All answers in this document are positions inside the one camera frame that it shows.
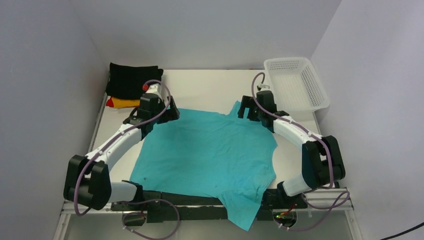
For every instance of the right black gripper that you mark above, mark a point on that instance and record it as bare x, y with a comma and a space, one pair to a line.
251, 108

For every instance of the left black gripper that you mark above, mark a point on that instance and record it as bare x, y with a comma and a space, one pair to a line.
151, 117

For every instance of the turquoise t-shirt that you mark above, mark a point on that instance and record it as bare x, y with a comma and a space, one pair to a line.
209, 154

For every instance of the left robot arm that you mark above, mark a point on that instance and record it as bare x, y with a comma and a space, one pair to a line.
88, 180

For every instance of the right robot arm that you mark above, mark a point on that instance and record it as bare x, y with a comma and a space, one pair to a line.
321, 158

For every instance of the white plastic basket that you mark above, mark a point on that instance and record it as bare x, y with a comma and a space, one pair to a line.
295, 84

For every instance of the folded yellow t-shirt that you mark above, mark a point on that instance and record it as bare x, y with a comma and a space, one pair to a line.
125, 103

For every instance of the folded black t-shirt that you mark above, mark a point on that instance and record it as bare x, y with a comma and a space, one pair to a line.
126, 82

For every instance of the folded red t-shirt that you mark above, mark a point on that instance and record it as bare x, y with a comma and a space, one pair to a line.
110, 103

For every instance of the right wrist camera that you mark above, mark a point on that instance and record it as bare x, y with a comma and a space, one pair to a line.
262, 87

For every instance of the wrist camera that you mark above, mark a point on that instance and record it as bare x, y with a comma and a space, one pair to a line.
153, 89
262, 87

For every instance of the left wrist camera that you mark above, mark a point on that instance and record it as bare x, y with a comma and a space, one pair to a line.
153, 89

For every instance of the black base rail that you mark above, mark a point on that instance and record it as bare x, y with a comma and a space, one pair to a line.
192, 208

